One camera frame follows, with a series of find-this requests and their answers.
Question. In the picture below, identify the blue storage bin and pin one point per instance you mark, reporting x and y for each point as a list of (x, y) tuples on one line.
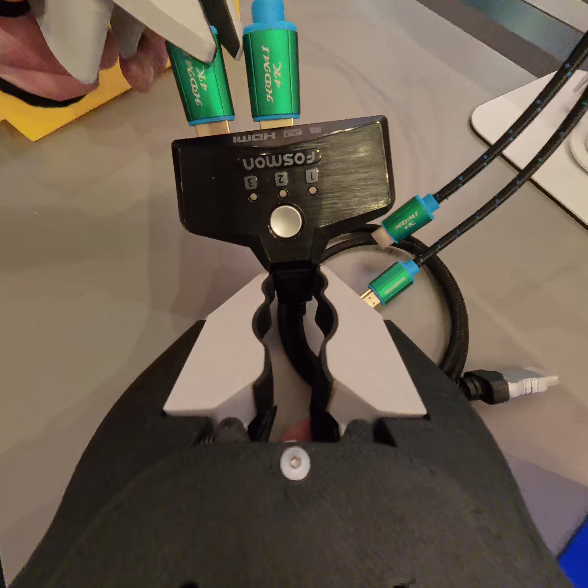
[(576, 556)]

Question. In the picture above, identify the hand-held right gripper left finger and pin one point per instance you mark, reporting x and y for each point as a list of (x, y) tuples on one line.
[(216, 367)]

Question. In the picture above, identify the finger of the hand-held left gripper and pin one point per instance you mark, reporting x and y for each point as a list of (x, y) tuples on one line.
[(227, 27), (174, 23)]

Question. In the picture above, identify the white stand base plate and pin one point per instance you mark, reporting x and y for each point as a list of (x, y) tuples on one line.
[(551, 179)]

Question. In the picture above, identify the yellow storage bin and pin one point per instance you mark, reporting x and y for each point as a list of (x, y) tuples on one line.
[(41, 121)]

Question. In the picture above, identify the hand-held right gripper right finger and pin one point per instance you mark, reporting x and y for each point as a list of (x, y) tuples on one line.
[(376, 367)]

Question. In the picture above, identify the person's right hand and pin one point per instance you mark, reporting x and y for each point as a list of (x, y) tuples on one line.
[(297, 432)]

